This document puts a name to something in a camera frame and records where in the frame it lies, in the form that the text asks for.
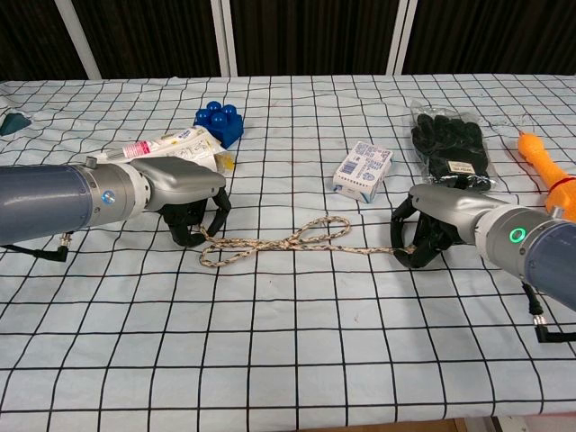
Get black gloves in plastic bag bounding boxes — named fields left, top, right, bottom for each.
left=409, top=100, right=500, bottom=192

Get white black grid tablecloth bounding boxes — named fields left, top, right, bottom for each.
left=0, top=73, right=576, bottom=429

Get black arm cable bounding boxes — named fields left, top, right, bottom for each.
left=521, top=282, right=576, bottom=345
left=0, top=231, right=75, bottom=264

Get beige braided rope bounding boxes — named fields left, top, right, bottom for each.
left=198, top=216, right=418, bottom=268

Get white plastic snack packet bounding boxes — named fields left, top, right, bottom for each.
left=105, top=125, right=236, bottom=173

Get dark teal object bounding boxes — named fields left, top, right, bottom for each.
left=0, top=112, right=33, bottom=136

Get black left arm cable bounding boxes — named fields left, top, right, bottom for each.
left=0, top=231, right=75, bottom=264

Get orange rubber chicken toy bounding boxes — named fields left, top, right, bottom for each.
left=517, top=130, right=576, bottom=221

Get white frame post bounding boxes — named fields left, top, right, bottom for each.
left=210, top=0, right=239, bottom=77
left=52, top=0, right=103, bottom=80
left=385, top=0, right=419, bottom=75

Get blue toy building block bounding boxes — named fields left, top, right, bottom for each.
left=193, top=101, right=246, bottom=149

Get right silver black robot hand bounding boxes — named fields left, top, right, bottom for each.
left=390, top=183, right=509, bottom=269

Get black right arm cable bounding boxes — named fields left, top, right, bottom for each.
left=521, top=282, right=576, bottom=345

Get white blue printed carton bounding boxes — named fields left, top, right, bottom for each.
left=332, top=140, right=394, bottom=204

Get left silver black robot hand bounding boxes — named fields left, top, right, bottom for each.
left=129, top=157, right=233, bottom=247

